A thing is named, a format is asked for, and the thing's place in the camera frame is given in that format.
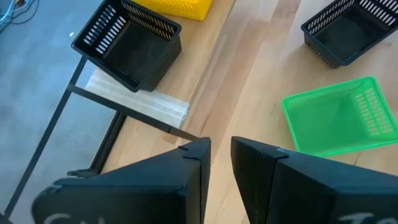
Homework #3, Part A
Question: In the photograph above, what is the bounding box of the black plastic slotted basket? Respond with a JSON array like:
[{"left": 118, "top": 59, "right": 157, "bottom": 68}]
[
  {"left": 70, "top": 0, "right": 183, "bottom": 93},
  {"left": 300, "top": 0, "right": 398, "bottom": 69}
]

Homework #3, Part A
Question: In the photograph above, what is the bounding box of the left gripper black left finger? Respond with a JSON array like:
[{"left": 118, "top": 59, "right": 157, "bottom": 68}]
[{"left": 30, "top": 137, "right": 211, "bottom": 224}]

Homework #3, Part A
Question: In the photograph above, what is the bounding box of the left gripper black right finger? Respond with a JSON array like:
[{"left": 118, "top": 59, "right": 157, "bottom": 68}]
[{"left": 231, "top": 136, "right": 398, "bottom": 224}]

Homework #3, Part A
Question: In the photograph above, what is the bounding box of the thin white cable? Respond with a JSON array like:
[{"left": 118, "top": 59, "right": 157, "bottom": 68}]
[{"left": 0, "top": 0, "right": 16, "bottom": 26}]

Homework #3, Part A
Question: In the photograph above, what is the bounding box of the light wooden shelf board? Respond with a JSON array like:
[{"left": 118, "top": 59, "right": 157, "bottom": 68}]
[{"left": 85, "top": 0, "right": 237, "bottom": 129}]

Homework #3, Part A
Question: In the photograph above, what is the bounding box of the yellow plastic slotted basket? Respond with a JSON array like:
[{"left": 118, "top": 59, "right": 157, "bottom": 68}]
[{"left": 132, "top": 0, "right": 214, "bottom": 22}]

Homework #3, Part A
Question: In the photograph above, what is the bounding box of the thin black cable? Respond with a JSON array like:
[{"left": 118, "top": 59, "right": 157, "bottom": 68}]
[{"left": 0, "top": 0, "right": 40, "bottom": 34}]

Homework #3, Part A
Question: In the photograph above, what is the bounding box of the green plastic slotted basket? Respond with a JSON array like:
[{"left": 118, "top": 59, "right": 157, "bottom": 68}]
[{"left": 281, "top": 76, "right": 398, "bottom": 157}]

